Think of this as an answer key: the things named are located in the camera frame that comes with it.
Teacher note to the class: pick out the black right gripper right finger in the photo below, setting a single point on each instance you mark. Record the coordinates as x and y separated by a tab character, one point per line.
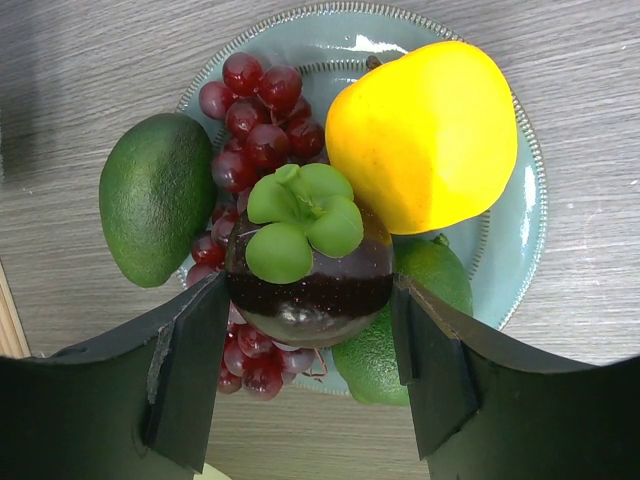
487	406

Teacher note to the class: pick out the light blue plate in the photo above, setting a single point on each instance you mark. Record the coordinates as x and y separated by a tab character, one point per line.
332	46

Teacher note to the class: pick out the light green plastic bag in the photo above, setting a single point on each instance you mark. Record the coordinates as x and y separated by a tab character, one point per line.
210	473

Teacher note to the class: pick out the wooden clothes rack frame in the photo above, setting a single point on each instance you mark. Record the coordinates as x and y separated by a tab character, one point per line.
13	340

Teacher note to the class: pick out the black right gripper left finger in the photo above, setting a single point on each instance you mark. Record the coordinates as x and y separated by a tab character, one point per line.
135	402

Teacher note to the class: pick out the green lime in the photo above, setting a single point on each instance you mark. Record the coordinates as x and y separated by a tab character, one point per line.
367	362

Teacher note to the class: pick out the red grape bunch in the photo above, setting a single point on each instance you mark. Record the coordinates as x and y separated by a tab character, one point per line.
269	122

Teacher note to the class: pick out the dark green avocado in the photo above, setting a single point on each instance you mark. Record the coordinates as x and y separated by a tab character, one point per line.
156	193

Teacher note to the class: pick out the yellow lemon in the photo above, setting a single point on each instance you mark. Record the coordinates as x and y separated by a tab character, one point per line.
427	140

